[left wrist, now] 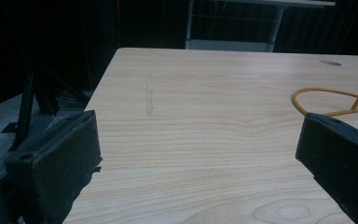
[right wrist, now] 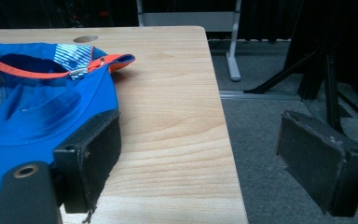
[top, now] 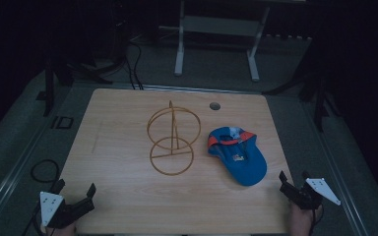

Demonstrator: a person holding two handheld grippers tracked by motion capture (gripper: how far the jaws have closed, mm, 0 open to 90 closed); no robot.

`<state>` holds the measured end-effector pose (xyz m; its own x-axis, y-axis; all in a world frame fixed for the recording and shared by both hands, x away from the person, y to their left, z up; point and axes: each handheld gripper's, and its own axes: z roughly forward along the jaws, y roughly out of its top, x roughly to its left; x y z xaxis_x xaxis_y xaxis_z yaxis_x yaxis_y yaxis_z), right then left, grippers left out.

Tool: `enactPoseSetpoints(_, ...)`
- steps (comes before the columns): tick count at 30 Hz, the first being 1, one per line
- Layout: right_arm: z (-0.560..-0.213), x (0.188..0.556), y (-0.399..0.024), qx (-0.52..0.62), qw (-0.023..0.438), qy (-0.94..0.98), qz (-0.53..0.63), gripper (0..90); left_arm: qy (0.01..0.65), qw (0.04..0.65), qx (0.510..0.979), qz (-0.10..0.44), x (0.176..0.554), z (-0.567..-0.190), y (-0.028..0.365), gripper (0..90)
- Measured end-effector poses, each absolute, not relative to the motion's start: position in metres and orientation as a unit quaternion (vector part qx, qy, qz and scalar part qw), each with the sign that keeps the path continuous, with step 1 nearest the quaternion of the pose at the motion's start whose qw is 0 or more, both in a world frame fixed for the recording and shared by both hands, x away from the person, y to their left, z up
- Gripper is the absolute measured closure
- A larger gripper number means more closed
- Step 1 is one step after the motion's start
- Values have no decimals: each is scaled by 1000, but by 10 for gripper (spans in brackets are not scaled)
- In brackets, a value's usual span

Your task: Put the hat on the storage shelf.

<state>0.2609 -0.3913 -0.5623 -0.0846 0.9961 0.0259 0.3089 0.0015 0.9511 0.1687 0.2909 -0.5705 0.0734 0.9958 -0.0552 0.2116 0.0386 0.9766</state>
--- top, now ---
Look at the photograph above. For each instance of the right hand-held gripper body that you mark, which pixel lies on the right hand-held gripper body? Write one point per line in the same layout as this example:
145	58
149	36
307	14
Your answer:
303	198

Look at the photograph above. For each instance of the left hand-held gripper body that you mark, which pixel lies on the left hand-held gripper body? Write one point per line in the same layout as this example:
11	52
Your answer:
74	209

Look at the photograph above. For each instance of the blue and orange cap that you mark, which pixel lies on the blue and orange cap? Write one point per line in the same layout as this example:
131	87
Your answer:
247	167

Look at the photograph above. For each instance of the person's right hand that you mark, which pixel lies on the person's right hand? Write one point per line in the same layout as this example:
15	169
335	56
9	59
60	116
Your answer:
300	221

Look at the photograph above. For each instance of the person's left hand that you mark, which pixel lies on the person's left hand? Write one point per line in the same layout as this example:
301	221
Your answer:
62	231

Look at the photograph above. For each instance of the black tripod stand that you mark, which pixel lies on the black tripod stand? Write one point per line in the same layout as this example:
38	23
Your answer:
49	88
318	98

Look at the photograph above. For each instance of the grey round table grommet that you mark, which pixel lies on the grey round table grommet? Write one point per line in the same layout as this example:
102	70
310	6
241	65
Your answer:
215	106

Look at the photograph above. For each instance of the black rectangular floor frame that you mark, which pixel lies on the black rectangular floor frame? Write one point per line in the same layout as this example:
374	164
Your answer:
54	122

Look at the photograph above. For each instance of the white metal frame stand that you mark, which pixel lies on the white metal frame stand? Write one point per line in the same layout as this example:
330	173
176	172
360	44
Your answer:
220	25

